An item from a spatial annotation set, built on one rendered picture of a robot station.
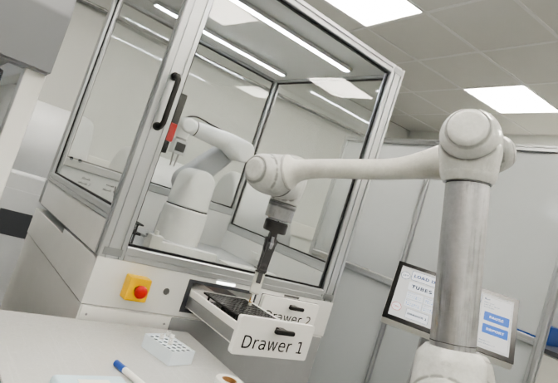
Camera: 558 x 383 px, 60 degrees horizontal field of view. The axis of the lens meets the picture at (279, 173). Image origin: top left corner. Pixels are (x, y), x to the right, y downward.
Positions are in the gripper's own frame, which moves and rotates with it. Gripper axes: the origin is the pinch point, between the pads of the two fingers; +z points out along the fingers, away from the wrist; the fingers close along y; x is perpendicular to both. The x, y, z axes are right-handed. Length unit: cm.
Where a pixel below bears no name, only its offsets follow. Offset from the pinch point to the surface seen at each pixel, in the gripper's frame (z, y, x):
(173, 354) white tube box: 21.2, -21.3, 17.3
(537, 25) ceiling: -180, 121, -127
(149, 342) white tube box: 22.2, -15.1, 24.8
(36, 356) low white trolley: 24, -39, 46
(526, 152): -100, 110, -135
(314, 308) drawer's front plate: 9, 42, -30
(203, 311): 14.6, 4.2, 13.1
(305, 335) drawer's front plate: 10.7, -1.9, -19.4
